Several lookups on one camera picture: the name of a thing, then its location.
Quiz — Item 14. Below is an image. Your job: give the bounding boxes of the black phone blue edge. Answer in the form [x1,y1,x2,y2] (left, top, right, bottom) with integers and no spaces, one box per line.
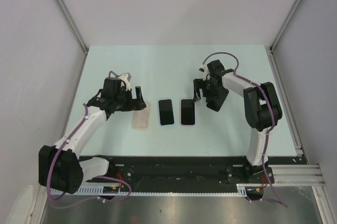
[158,99,175,126]

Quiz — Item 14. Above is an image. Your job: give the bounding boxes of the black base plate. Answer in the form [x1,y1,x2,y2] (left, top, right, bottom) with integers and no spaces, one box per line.
[87,156,307,192]

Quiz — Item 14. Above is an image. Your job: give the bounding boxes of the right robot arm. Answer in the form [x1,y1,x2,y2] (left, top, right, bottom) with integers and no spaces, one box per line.
[193,60,283,182]

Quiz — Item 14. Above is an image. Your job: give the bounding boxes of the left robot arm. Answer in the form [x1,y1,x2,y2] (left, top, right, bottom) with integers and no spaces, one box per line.
[38,73,146,194]

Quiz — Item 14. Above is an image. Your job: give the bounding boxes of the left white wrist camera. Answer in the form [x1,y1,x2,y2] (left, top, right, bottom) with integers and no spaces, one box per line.
[118,73,131,91]

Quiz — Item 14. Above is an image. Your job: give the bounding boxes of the left aluminium frame post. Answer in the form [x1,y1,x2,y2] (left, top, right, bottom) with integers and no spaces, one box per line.
[39,0,88,56]

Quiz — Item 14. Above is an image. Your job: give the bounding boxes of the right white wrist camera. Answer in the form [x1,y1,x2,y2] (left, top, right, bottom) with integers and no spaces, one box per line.
[199,64,209,75]

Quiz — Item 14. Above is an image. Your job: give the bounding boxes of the light blue phone case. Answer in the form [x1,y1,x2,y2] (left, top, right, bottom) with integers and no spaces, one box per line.
[157,98,175,128]

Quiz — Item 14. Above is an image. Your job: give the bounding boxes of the aluminium frame post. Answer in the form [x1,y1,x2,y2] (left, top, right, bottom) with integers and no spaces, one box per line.
[269,0,304,53]
[39,0,88,56]

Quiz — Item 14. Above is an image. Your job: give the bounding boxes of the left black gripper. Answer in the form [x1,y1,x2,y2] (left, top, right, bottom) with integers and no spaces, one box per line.
[114,86,146,111]

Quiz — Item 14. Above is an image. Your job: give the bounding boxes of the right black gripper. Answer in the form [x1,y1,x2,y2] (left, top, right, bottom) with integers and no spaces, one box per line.
[193,78,222,103]

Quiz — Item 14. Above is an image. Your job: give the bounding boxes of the white slotted cable duct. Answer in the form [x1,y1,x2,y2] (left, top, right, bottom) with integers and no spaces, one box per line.
[73,184,247,197]

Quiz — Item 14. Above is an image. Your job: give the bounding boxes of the aluminium front rail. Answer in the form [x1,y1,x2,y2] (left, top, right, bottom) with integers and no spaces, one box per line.
[271,165,325,187]

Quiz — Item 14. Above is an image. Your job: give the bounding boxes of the beige phone case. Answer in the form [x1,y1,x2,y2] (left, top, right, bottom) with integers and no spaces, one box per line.
[132,101,151,130]

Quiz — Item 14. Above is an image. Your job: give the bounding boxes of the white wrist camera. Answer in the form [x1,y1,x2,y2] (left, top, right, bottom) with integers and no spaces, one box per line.
[199,64,209,75]
[118,73,131,91]

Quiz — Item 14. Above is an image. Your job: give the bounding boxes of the right aluminium frame post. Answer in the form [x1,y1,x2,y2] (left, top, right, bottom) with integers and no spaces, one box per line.
[269,0,304,53]

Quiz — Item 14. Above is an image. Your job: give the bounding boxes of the purple phone case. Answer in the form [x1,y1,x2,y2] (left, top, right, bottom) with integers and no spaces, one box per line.
[179,98,196,127]

